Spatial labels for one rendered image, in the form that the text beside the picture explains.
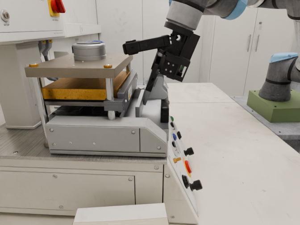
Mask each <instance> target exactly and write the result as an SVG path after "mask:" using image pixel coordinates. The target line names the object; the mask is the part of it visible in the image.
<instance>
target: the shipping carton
mask: <svg viewBox="0 0 300 225"><path fill-rule="evenodd" d="M72 225H169V221H168V219H167V213H166V208H165V204H164V203H157V204H137V205H123V206H108V207H94V208H78V209H77V212H76V215H75V218H74V222H73V223H72Z"/></svg>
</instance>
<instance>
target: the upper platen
mask: <svg viewBox="0 0 300 225"><path fill-rule="evenodd" d="M129 75H130V71H121V73H120V74H119V75H118V76H117V77H116V78H114V79H113V89H114V98H117V93H118V91H119V90H120V88H121V87H122V85H123V84H124V82H125V81H126V80H127V78H128V77H129ZM43 92H44V98H45V102H46V105H57V106H101V107H104V100H105V99H106V87H105V78H60V79H58V80H56V81H54V82H52V83H50V84H48V85H46V86H44V87H43Z"/></svg>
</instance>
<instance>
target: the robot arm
mask: <svg viewBox="0 0 300 225"><path fill-rule="evenodd" d="M169 6H170V8H169V11H168V13H167V17H166V19H167V20H168V21H166V22H165V25H164V27H166V28H169V29H171V30H172V33H171V35H170V36H169V35H163V36H158V37H152V38H148V39H143V40H138V41H136V40H129V41H126V42H125V43H124V44H123V45H122V47H123V51H124V54H128V55H135V54H138V53H139V52H142V51H146V50H153V49H157V53H156V56H155V58H154V61H153V64H152V67H151V69H152V71H151V74H150V76H149V79H148V82H147V85H146V88H145V90H144V93H143V96H142V101H143V105H146V103H147V101H148V99H149V98H153V99H162V100H164V99H166V98H167V96H168V93H167V88H166V87H165V86H164V85H163V82H164V75H165V76H167V77H168V78H170V79H173V80H177V81H180V82H182V81H183V79H184V77H185V74H186V72H187V70H188V67H189V65H190V60H191V57H192V55H193V52H194V50H195V48H196V45H197V43H198V41H199V38H200V36H199V35H196V34H194V32H193V30H196V28H197V26H198V24H199V21H200V19H201V17H202V15H216V16H220V18H222V19H226V20H234V19H236V18H238V17H239V16H240V15H241V14H242V13H243V12H244V10H245V9H246V7H249V8H271V9H286V10H287V16H288V17H289V18H290V19H291V20H293V22H294V28H295V35H296V44H297V50H298V53H292V52H288V53H276V54H273V55H272V56H271V59H270V62H269V67H268V71H267V76H266V80H265V83H264V84H263V86H262V88H261V89H260V90H259V94H258V95H259V96H260V97H261V98H263V99H266V100H270V101H275V102H286V101H289V100H290V98H291V87H290V84H291V81H293V82H297V83H300V0H169ZM178 35H179V36H180V39H179V40H177V38H178ZM170 38H171V39H170ZM170 41H171V43H170ZM184 67H187V68H186V70H185V72H184V75H183V77H181V76H182V72H183V69H184Z"/></svg>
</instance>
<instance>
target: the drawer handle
mask: <svg viewBox="0 0 300 225"><path fill-rule="evenodd" d="M160 122H161V123H168V122H169V99H168V96H167V98H166V99H164V100H161V120H160Z"/></svg>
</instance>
